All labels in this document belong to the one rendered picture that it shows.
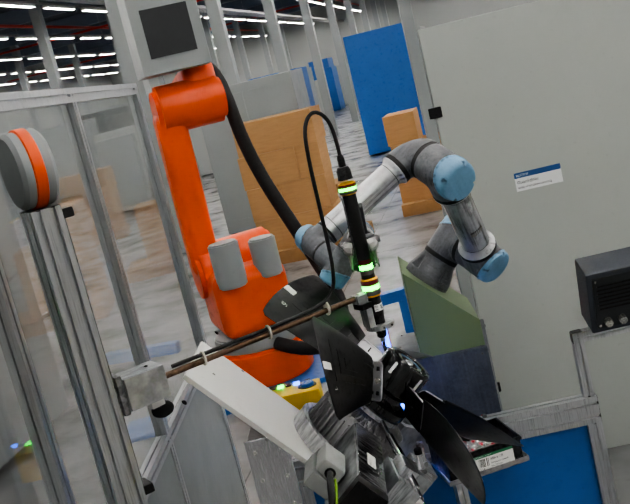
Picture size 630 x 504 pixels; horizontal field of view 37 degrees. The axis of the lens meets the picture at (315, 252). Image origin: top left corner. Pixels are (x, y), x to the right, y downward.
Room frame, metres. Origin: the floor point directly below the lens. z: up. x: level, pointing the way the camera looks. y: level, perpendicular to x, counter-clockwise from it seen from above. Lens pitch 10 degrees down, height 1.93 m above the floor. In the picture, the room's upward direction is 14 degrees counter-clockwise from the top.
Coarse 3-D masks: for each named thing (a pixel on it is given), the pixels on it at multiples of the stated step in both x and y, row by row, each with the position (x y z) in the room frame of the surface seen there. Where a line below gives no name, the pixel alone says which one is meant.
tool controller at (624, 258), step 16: (592, 256) 2.56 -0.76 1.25; (608, 256) 2.54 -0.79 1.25; (624, 256) 2.52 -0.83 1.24; (576, 272) 2.58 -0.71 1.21; (592, 272) 2.48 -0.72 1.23; (608, 272) 2.47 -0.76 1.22; (624, 272) 2.46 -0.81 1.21; (592, 288) 2.48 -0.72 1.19; (608, 288) 2.47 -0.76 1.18; (624, 288) 2.47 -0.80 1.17; (592, 304) 2.49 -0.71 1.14; (608, 304) 2.49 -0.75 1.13; (624, 304) 2.49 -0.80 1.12; (592, 320) 2.51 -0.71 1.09; (608, 320) 2.48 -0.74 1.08; (624, 320) 2.48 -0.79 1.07
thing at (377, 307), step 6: (342, 156) 2.22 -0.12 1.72; (342, 162) 2.21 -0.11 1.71; (342, 168) 2.21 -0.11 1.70; (348, 168) 2.21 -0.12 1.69; (342, 174) 2.21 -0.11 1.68; (348, 174) 2.21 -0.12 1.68; (342, 180) 2.21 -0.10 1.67; (372, 300) 2.21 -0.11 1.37; (378, 300) 2.21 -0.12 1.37; (378, 306) 2.21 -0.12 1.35; (378, 312) 2.20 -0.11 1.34; (378, 318) 2.21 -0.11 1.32; (384, 318) 2.22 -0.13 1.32; (378, 324) 2.21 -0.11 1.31; (384, 330) 2.21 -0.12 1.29; (378, 336) 2.21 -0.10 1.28; (384, 336) 2.21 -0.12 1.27
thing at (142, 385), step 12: (120, 372) 1.92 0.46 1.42; (132, 372) 1.89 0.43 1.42; (144, 372) 1.87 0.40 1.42; (156, 372) 1.89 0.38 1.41; (120, 384) 1.86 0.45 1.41; (132, 384) 1.86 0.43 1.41; (144, 384) 1.87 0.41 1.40; (156, 384) 1.88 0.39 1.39; (168, 384) 1.90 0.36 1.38; (120, 396) 1.85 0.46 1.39; (132, 396) 1.85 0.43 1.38; (144, 396) 1.87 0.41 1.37; (156, 396) 1.88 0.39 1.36; (168, 396) 1.89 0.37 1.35; (132, 408) 1.85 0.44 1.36
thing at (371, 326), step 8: (352, 296) 2.20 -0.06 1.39; (360, 296) 2.19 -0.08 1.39; (352, 304) 2.21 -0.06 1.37; (360, 304) 2.18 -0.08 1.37; (368, 304) 2.19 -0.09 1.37; (360, 312) 2.21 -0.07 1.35; (368, 312) 2.19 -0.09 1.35; (368, 320) 2.19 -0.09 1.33; (392, 320) 2.21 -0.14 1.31; (368, 328) 2.20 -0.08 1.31; (376, 328) 2.19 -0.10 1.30; (384, 328) 2.18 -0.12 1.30
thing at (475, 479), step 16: (432, 416) 1.97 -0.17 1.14; (432, 432) 1.99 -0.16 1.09; (448, 432) 1.91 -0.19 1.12; (432, 448) 2.01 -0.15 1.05; (448, 448) 1.94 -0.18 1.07; (464, 448) 1.82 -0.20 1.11; (448, 464) 1.96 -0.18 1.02; (464, 464) 1.89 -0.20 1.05; (464, 480) 1.92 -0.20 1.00; (480, 480) 1.84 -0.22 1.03; (480, 496) 1.88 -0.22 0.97
